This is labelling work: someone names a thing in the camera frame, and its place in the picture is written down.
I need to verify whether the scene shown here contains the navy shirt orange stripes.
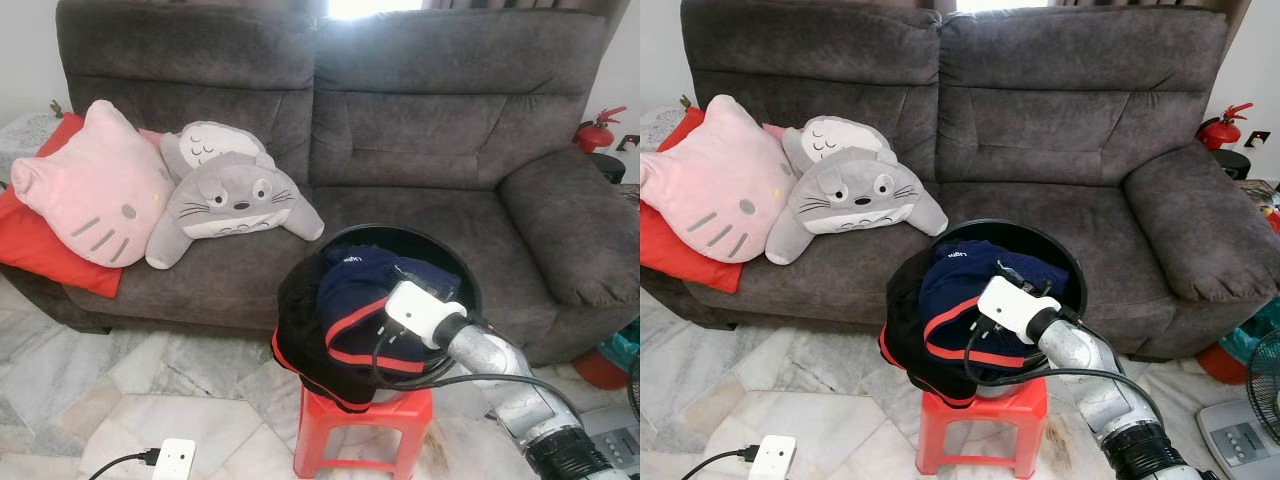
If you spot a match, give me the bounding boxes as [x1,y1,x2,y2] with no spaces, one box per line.
[918,240,1071,371]
[318,243,463,376]

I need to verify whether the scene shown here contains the black round laundry basket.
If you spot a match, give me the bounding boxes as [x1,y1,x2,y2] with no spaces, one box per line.
[885,218,1089,401]
[275,222,484,411]

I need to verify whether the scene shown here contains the black garment red trim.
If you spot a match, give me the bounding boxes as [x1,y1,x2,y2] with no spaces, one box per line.
[878,255,986,406]
[272,255,381,413]

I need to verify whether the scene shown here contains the dark brown fabric sofa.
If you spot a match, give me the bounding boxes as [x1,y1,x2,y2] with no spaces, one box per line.
[0,0,640,366]
[640,0,1280,363]

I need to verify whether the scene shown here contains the red plastic stool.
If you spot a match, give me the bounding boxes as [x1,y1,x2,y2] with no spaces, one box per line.
[293,385,436,480]
[915,378,1049,479]

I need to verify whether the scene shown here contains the red plastic bucket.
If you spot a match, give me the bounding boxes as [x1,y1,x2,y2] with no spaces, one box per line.
[1195,342,1251,386]
[572,348,631,391]

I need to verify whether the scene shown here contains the large grey Totoro plush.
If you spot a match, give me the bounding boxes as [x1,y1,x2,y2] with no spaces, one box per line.
[765,147,949,266]
[145,150,326,271]

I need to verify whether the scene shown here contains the teal cloth bundle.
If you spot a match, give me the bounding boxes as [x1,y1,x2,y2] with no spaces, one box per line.
[598,318,640,373]
[1215,295,1280,361]

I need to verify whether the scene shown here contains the black round stand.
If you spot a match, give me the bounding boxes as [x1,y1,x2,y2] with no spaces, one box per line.
[588,150,629,186]
[1210,148,1253,181]

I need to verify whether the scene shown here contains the red fire extinguisher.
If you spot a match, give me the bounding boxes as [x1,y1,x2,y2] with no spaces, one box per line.
[575,105,629,153]
[1198,102,1256,151]

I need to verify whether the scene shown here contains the small grey Totoro plush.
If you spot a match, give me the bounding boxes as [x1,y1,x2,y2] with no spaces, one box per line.
[160,120,273,181]
[780,115,896,173]

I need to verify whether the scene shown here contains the white standing fan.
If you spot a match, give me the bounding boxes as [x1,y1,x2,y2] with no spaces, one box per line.
[578,350,640,476]
[1195,328,1280,480]

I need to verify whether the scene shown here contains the red cushion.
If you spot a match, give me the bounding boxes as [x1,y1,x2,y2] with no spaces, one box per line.
[640,105,746,294]
[0,112,126,299]

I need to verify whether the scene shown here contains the white lace covered side table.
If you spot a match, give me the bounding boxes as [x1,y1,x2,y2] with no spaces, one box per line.
[640,100,691,151]
[0,105,71,186]

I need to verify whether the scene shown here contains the pink cat face pillow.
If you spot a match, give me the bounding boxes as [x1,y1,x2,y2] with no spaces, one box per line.
[10,98,179,269]
[640,93,799,266]

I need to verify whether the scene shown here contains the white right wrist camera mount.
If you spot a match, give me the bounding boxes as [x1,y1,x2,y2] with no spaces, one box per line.
[385,280,466,349]
[978,275,1063,346]

